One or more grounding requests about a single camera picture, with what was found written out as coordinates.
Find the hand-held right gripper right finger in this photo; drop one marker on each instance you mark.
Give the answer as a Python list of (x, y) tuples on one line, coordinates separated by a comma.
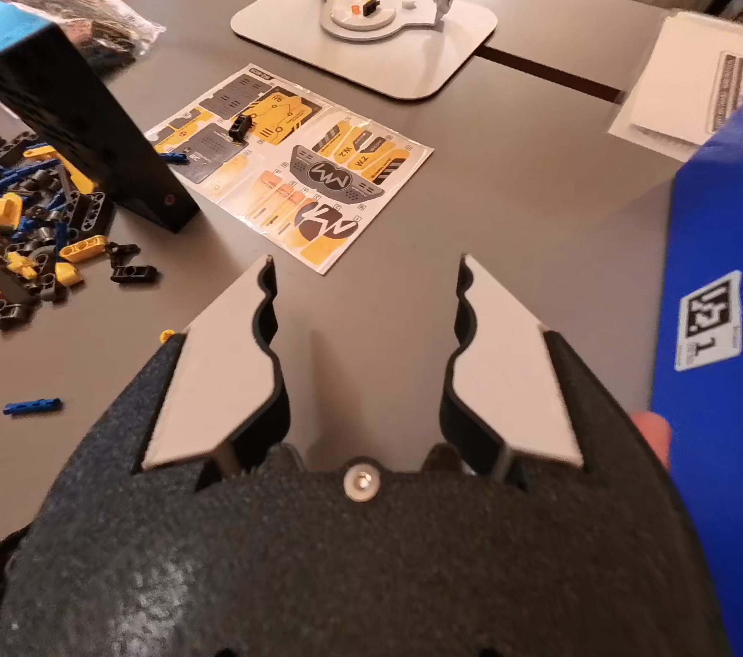
[(511, 384)]

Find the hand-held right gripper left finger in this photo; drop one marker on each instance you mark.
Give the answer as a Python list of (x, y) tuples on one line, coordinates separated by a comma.
[(215, 390)]

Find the small yellow connector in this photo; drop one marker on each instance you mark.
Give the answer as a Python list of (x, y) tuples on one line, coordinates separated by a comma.
[(167, 336)]

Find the pile of yellow blue pieces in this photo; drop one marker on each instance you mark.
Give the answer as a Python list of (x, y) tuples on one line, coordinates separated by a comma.
[(52, 239)]

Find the blue plastic bin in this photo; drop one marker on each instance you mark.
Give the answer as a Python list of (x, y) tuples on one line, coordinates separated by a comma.
[(714, 204)]

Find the person's right hand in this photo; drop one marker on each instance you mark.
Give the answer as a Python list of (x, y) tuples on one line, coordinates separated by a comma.
[(653, 430)]

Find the black double-hole connector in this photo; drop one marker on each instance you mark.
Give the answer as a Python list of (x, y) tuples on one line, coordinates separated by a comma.
[(134, 274)]

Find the black angled connector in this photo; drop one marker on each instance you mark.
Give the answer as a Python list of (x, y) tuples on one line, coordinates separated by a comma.
[(122, 250)]

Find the blue pin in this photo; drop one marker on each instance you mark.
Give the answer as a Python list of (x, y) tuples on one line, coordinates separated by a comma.
[(32, 406), (174, 156)]

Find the yellow grey sticker sheet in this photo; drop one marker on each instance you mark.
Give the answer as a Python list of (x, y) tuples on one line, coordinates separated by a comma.
[(325, 187)]

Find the small black brick piece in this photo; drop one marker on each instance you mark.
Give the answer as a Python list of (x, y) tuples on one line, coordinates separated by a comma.
[(241, 126)]

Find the black perforated block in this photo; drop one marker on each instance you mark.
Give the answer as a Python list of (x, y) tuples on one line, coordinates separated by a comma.
[(87, 134)]

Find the white paper sheets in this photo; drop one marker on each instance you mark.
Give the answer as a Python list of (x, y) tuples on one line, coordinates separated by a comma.
[(679, 82)]

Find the white document stand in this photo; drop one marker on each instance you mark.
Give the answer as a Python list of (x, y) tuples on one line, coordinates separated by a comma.
[(377, 53)]

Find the clear bag of grey pieces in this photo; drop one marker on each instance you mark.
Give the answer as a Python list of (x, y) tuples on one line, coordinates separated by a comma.
[(75, 18)]

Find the tiny black piece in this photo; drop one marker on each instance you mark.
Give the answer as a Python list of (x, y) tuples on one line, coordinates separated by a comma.
[(370, 7)]

